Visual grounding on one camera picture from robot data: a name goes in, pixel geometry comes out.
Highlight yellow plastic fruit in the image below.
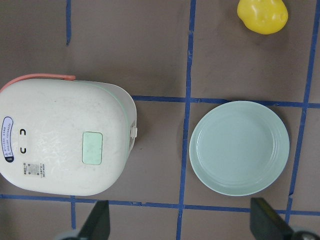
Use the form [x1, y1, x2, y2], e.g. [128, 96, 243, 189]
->
[237, 0, 289, 35]

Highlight light green plate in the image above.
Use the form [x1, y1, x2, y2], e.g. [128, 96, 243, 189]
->
[189, 101, 290, 197]

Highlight white rice cooker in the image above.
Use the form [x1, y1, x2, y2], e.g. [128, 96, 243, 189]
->
[0, 73, 137, 196]

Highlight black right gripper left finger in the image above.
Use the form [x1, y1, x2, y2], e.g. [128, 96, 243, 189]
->
[76, 200, 111, 240]

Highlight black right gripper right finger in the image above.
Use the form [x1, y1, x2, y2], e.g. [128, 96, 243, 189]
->
[250, 197, 294, 240]

